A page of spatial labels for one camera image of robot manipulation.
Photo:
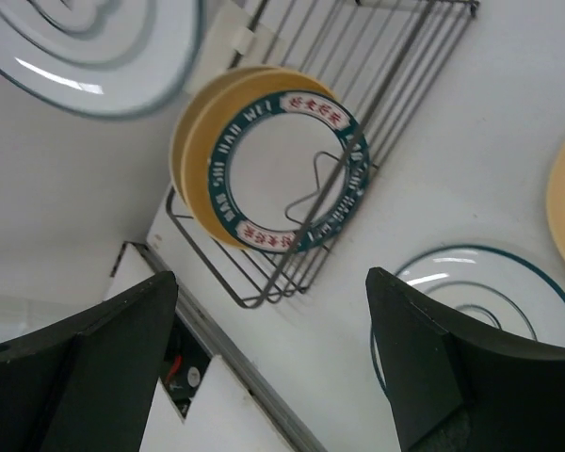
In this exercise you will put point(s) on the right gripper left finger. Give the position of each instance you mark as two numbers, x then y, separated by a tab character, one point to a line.
86	383

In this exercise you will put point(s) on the grey wire dish rack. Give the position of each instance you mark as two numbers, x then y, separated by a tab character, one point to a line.
378	59

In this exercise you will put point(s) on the white plate green outline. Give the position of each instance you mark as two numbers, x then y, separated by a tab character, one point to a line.
494	286

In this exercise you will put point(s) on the white plate dark green band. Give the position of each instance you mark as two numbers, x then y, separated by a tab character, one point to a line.
338	197

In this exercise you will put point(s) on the yellow plate in rack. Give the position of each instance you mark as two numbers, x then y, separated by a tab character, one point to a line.
207	155

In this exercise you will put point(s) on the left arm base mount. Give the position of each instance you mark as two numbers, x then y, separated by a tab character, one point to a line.
183	368

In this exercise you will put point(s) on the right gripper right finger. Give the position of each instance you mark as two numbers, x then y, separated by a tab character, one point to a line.
456	384

